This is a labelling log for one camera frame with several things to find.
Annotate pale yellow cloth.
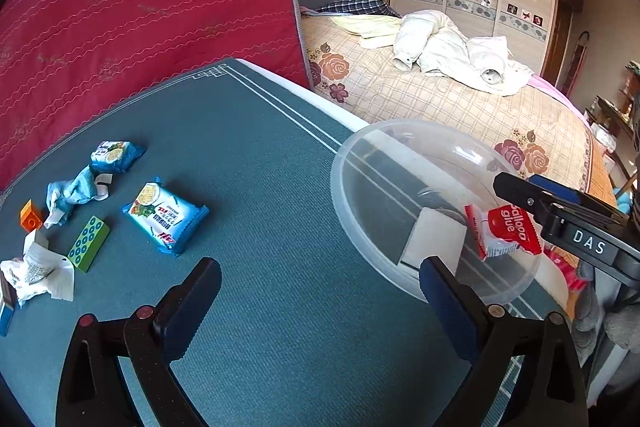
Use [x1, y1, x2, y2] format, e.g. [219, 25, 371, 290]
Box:
[330, 14, 403, 50]

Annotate red quilted mattress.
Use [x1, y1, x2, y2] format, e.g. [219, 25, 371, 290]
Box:
[0, 0, 313, 192]

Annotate white block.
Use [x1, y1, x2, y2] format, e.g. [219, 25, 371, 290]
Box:
[398, 206, 467, 269]

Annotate green toy block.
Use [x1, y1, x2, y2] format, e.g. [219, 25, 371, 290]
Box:
[67, 215, 111, 273]

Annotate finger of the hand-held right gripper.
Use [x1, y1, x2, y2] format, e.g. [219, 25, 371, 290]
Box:
[492, 172, 558, 233]
[529, 174, 632, 225]

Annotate clear plastic bowl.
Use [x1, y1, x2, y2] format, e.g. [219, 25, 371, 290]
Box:
[330, 118, 543, 305]

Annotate bed with floral sheet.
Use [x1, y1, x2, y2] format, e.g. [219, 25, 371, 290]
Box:
[299, 0, 621, 308]

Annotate small blue snack packet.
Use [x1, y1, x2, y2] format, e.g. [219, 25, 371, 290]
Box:
[90, 140, 147, 174]

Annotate red sachet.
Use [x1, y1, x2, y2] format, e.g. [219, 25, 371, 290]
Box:
[464, 203, 545, 262]

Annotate cluttered side table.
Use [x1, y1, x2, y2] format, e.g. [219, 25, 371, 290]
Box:
[582, 62, 640, 188]

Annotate small blue box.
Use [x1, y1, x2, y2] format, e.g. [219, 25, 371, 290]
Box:
[0, 271, 18, 338]

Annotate teal table mat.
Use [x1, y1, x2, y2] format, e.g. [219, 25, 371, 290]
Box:
[0, 57, 566, 427]

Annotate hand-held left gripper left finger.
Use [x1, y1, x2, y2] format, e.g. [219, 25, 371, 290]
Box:
[55, 257, 223, 427]

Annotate person's right hand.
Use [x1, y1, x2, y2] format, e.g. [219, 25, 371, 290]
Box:
[570, 259, 640, 358]

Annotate brown wooden door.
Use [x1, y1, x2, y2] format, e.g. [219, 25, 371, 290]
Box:
[540, 0, 586, 95]

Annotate large blue snack packet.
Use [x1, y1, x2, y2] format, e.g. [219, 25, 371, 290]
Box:
[121, 177, 210, 256]

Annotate orange toy block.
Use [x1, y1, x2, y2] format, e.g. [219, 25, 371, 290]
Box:
[20, 199, 45, 234]

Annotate plaid pillow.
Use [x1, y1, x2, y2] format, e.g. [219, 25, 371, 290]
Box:
[316, 0, 403, 18]

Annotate dark walking cane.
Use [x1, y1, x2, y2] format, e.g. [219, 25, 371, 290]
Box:
[570, 32, 591, 95]

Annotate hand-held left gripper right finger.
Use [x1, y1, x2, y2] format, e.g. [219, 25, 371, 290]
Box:
[419, 256, 588, 427]

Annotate crumpled white paper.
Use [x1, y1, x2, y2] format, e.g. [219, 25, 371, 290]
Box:
[0, 229, 76, 308]

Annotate blue wrapper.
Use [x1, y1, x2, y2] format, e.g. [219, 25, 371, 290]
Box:
[45, 166, 117, 228]

